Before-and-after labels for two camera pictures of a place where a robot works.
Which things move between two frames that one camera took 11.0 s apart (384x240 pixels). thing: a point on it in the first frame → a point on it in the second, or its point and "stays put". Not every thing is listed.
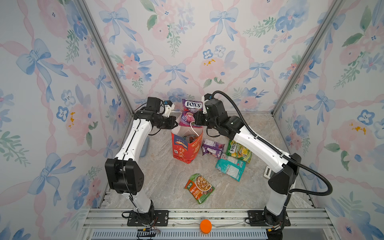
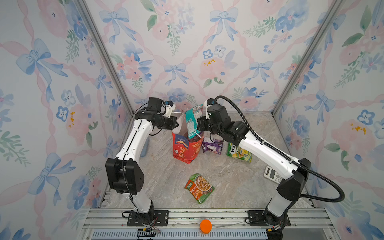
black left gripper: [172, 119] stays put
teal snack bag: [233, 167] → [191, 116]
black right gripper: [199, 115] stays put
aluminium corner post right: [329, 18] stays put
